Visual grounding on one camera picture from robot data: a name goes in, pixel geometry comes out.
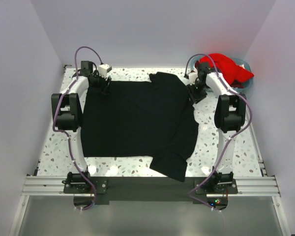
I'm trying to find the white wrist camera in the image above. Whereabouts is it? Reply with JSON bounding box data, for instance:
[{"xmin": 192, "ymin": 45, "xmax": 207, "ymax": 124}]
[
  {"xmin": 188, "ymin": 72, "xmax": 198, "ymax": 85},
  {"xmin": 97, "ymin": 64, "xmax": 112, "ymax": 78}
]

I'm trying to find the teal plastic laundry basket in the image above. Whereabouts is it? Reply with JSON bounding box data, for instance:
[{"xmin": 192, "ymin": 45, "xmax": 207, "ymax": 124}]
[{"xmin": 189, "ymin": 55, "xmax": 253, "ymax": 92}]

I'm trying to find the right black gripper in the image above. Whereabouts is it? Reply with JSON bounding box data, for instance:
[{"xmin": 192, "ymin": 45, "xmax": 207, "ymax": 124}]
[{"xmin": 185, "ymin": 81, "xmax": 208, "ymax": 105}]

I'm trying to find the black t shirt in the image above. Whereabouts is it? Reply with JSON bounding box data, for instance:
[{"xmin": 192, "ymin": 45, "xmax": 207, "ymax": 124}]
[{"xmin": 81, "ymin": 72, "xmax": 199, "ymax": 182}]

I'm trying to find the purple cable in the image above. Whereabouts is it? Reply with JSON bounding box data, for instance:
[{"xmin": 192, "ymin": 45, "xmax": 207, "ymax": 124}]
[
  {"xmin": 51, "ymin": 46, "xmax": 104, "ymax": 211},
  {"xmin": 185, "ymin": 54, "xmax": 254, "ymax": 207}
]

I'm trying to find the red t shirt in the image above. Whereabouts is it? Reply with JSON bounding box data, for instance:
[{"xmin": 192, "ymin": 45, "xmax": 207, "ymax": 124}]
[{"xmin": 199, "ymin": 52, "xmax": 255, "ymax": 88}]

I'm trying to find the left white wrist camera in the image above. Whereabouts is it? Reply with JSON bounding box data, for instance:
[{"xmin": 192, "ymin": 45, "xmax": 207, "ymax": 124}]
[{"xmin": 97, "ymin": 64, "xmax": 112, "ymax": 78}]

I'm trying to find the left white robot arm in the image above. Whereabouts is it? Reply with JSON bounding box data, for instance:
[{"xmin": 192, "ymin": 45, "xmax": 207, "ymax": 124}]
[{"xmin": 51, "ymin": 61, "xmax": 112, "ymax": 196}]

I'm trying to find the aluminium extrusion rail frame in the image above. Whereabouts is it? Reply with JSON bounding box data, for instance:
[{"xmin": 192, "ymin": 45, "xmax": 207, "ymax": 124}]
[{"xmin": 8, "ymin": 64, "xmax": 292, "ymax": 236}]

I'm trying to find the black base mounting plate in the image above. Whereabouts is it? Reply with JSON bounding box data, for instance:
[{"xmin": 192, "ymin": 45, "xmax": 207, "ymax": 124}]
[{"xmin": 62, "ymin": 173, "xmax": 238, "ymax": 209}]

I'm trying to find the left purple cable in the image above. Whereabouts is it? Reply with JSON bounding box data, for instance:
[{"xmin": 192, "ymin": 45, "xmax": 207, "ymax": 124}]
[{"xmin": 51, "ymin": 46, "xmax": 104, "ymax": 211}]

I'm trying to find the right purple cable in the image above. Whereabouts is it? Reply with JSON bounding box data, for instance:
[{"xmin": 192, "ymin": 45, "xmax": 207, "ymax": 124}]
[{"xmin": 185, "ymin": 54, "xmax": 254, "ymax": 207}]

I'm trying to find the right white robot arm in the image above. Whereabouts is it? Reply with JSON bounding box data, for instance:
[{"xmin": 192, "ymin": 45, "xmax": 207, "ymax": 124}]
[{"xmin": 187, "ymin": 62, "xmax": 246, "ymax": 193}]

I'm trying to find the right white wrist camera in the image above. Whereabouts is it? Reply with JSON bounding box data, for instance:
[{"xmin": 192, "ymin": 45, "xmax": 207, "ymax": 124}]
[{"xmin": 188, "ymin": 72, "xmax": 198, "ymax": 85}]

